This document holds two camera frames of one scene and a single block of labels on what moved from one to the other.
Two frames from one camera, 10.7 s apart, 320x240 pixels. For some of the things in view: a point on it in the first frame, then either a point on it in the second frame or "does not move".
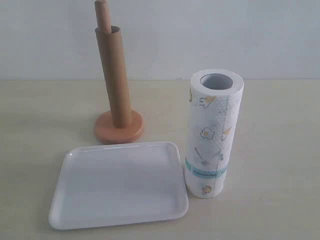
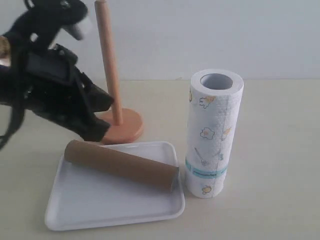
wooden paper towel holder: [105, 129] does not move
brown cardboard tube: [113, 60] -> [141, 170]
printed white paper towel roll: [214, 103] does not move
